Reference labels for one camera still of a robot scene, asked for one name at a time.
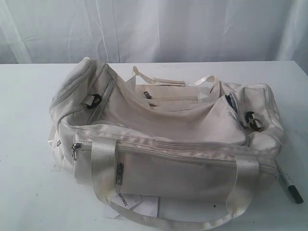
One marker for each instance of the beige fabric duffel bag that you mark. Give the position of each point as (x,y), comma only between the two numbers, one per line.
(196,153)

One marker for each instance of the white marker with dark cap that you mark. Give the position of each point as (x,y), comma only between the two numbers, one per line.
(288,184)

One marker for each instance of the white paper hang tag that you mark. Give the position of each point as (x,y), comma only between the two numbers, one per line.
(127,201)

